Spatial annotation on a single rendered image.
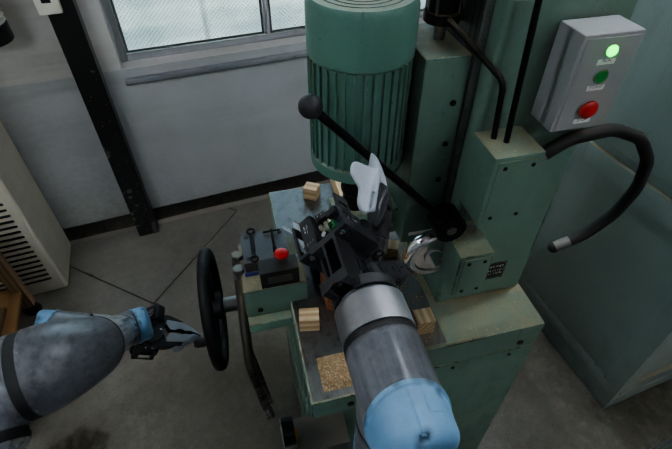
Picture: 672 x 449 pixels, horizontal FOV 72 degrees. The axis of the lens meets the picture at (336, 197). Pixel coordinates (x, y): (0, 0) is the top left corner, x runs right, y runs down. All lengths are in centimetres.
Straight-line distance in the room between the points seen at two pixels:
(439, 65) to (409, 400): 52
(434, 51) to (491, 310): 66
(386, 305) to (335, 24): 40
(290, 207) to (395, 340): 84
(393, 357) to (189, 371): 166
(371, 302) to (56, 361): 42
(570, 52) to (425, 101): 22
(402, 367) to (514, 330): 78
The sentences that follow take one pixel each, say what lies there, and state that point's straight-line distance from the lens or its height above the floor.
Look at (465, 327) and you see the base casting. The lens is 115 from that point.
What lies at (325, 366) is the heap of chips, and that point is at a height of 91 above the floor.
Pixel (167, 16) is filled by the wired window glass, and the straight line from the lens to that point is 215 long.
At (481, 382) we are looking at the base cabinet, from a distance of 137.
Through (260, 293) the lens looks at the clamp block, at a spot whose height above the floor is 95.
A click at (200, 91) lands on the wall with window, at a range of 221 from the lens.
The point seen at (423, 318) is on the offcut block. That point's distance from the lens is 109.
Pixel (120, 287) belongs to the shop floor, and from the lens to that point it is 239.
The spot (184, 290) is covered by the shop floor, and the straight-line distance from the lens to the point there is 227.
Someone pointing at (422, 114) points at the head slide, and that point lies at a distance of 80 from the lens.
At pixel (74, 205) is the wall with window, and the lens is 254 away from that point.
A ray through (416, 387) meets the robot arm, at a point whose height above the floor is 137.
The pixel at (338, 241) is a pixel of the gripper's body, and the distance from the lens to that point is 49.
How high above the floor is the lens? 174
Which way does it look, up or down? 42 degrees down
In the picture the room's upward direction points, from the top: straight up
